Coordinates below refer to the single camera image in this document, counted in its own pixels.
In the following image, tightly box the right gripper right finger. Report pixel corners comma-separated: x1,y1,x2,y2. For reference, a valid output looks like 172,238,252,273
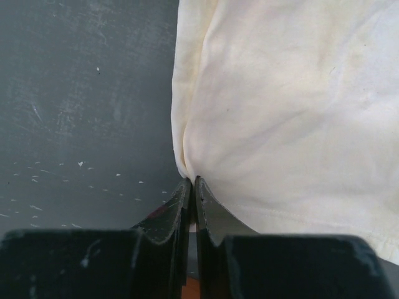
195,177,398,298

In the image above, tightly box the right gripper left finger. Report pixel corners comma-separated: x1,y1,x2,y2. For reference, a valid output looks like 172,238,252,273
1,179,191,298

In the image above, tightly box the orange wooden divided organizer box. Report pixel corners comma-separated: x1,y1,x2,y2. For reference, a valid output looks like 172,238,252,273
181,277,200,299

